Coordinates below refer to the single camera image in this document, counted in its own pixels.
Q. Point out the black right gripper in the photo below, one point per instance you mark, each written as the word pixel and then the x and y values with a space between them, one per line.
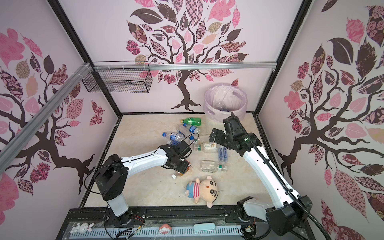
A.
pixel 219 133

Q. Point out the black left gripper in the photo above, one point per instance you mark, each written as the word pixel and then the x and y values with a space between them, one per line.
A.
pixel 182 169

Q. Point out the blue cap bottle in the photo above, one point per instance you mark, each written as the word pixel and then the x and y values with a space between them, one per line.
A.
pixel 173 136

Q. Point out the red yellow label tea bottle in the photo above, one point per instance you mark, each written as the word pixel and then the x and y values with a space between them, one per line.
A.
pixel 176 175

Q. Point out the Pocari Sweat blue bottle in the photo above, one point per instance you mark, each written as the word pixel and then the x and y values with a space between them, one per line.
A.
pixel 192 129

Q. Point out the white bin pink liner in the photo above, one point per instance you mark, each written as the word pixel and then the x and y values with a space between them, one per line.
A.
pixel 223 99

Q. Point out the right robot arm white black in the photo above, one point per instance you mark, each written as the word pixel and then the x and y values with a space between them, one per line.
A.
pixel 288 209

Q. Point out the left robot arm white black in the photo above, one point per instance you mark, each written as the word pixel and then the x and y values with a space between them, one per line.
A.
pixel 111 177

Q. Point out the upright blue label water bottle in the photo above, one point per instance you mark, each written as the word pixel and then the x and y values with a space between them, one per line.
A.
pixel 223 155

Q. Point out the clear bottle green cap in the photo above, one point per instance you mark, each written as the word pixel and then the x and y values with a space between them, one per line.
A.
pixel 212 167

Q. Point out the green bottle at back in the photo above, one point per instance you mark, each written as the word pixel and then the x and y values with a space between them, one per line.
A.
pixel 192 121

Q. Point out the cartoon boy plush doll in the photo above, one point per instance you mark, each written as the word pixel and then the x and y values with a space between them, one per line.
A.
pixel 206 190

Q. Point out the red white small figurine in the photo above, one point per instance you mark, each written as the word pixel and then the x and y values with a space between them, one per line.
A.
pixel 165 229

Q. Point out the teal eraser block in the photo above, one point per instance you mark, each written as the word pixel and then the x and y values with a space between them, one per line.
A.
pixel 204 227

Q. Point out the white bunny figurine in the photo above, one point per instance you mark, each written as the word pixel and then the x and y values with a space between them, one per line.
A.
pixel 82 228

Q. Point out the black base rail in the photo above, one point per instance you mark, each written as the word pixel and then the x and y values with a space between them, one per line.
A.
pixel 180 216

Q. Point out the black wire basket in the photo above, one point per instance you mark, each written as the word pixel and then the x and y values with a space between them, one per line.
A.
pixel 119 77

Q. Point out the white cable duct strip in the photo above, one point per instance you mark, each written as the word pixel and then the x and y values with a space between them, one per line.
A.
pixel 153 232

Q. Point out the aluminium rail back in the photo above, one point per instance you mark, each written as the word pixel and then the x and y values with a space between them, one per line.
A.
pixel 201 66

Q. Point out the aluminium rail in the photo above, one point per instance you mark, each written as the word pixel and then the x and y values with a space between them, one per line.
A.
pixel 11 150
pixel 201 66

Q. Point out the aluminium rail left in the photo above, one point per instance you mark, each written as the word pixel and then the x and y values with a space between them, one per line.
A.
pixel 11 150

